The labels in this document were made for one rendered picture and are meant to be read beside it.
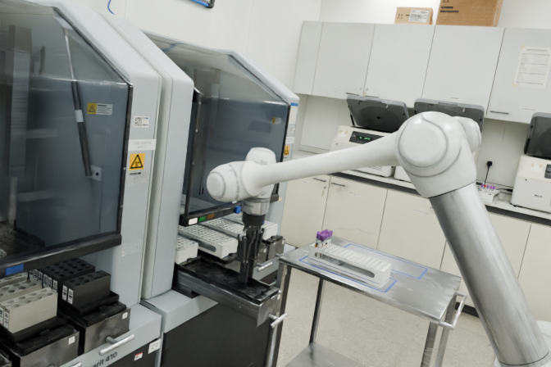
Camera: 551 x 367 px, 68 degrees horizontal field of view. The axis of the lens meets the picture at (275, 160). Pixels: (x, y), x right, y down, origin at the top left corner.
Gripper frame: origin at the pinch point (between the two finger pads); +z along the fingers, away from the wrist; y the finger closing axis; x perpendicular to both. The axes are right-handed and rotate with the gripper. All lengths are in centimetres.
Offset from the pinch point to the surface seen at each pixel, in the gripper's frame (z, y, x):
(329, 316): 85, -143, -17
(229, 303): 6.8, 11.3, 2.5
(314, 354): 56, -56, 8
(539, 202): -11, -225, 91
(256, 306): 4.1, 11.3, 12.0
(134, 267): -2.9, 29.7, -20.5
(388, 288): 2, -30, 40
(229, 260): 2.7, -6.6, -12.1
